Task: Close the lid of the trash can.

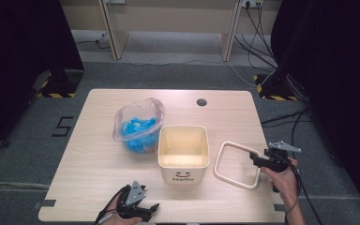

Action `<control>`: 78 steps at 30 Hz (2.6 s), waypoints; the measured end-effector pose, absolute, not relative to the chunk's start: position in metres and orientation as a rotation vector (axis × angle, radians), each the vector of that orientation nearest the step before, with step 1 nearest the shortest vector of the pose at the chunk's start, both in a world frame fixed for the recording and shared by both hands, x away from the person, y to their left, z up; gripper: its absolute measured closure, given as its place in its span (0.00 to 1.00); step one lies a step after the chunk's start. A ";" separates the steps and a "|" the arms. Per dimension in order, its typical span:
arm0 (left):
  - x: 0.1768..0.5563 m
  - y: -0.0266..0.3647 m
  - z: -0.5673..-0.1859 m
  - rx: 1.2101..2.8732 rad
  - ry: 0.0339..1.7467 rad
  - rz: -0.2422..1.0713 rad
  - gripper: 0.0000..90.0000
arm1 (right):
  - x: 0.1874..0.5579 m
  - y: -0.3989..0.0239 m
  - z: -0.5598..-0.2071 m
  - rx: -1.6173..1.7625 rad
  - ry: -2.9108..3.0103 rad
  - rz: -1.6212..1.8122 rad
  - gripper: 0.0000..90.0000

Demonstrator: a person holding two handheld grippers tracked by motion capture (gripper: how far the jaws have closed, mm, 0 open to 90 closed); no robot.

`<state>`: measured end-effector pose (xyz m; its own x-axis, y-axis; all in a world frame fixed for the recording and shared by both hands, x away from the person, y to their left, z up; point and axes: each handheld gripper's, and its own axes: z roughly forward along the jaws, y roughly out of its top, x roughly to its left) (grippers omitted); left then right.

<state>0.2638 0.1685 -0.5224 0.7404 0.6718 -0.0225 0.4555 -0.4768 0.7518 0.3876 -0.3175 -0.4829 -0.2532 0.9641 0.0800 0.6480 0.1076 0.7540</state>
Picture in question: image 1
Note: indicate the person's right hand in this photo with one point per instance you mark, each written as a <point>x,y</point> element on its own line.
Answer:
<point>286,182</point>

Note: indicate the white wall power socket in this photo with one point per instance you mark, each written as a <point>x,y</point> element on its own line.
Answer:
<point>252,2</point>

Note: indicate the person's left hand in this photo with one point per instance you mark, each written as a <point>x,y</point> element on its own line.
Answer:
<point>118,220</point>

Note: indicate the blue crumpled paper scraps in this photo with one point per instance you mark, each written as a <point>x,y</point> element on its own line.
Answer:
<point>139,134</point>

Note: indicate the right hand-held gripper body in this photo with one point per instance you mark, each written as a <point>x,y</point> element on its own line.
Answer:
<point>278,161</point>

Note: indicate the black striped-edge stand base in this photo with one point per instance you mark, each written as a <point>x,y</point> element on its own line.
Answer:
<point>276,89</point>
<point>61,86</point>

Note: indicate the grey tape strip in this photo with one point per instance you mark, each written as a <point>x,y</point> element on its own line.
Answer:
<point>279,207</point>
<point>45,204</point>

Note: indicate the black curtain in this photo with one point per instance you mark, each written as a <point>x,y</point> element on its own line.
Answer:
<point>340,78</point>
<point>22,62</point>

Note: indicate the white square trash bin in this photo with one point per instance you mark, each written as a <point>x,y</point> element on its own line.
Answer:
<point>182,175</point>

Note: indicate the clear plastic bin bag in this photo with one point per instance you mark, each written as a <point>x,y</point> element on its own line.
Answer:
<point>131,109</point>

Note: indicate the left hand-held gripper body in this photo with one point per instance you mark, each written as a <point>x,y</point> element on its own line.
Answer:
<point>131,200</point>

